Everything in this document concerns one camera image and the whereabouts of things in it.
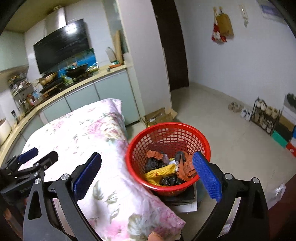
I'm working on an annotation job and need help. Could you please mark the brown paper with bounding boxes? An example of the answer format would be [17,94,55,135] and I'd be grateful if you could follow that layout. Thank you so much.
[177,153,197,182]

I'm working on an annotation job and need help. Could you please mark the lower kitchen cabinets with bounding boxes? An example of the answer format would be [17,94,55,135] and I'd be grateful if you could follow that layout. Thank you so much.
[1,67,140,162]

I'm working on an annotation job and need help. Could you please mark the white rice cooker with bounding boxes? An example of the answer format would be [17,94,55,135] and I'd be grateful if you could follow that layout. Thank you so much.
[0,118,11,145]

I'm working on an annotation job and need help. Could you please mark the pink floral table cloth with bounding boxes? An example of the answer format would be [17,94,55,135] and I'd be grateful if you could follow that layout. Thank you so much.
[23,98,185,240]

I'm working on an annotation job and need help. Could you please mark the red plastic mesh basket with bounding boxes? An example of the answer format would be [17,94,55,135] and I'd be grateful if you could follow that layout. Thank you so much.
[125,122,211,196]

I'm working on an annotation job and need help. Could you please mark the metal spice rack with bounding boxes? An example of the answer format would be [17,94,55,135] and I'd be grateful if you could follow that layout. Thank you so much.
[8,73,36,114]

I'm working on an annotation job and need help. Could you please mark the gas stove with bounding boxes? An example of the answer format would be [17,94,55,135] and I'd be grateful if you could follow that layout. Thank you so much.
[40,69,99,94]

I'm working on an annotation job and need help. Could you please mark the golden pan on stove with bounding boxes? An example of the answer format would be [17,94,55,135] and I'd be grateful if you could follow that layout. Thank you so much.
[38,72,58,86]

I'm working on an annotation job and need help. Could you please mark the white shoes on floor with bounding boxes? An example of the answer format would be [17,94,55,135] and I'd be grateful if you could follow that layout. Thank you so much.
[240,108,251,121]

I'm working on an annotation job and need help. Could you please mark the beige slippers on floor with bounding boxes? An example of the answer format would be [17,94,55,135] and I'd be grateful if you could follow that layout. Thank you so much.
[228,102,243,113]

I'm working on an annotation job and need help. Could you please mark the cardboard box on floor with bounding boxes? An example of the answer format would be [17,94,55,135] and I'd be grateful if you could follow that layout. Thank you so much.
[142,108,178,128]

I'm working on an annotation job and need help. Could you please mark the black shoe rack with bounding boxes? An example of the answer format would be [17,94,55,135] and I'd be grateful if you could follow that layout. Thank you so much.
[250,97,280,136]

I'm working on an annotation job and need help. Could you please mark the black wok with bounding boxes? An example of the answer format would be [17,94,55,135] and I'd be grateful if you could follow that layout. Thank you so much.
[65,64,88,78]

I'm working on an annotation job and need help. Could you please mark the stacked coloured boxes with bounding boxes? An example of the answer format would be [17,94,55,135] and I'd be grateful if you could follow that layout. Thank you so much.
[271,93,295,157]

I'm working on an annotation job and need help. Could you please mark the white plastic bottle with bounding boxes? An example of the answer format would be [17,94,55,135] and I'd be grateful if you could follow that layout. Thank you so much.
[106,47,116,63]

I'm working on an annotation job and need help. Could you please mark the black range hood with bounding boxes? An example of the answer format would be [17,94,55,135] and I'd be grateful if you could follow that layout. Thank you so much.
[33,6,90,74]

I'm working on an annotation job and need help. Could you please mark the wooden cutting board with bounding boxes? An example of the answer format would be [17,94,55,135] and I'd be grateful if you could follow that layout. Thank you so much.
[113,30,124,65]

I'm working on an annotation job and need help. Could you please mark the red hanging bag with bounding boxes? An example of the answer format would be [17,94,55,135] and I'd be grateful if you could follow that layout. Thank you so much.
[211,7,227,44]

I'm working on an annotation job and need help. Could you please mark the brown hanging paper bag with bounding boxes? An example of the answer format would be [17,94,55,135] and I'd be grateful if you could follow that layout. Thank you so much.
[216,6,234,38]

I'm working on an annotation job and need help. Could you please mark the upper wall cabinets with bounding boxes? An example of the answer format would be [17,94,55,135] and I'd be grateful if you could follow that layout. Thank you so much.
[0,30,29,71]

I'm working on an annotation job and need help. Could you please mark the wall calendar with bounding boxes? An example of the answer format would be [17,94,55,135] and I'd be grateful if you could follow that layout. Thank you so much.
[257,0,286,24]

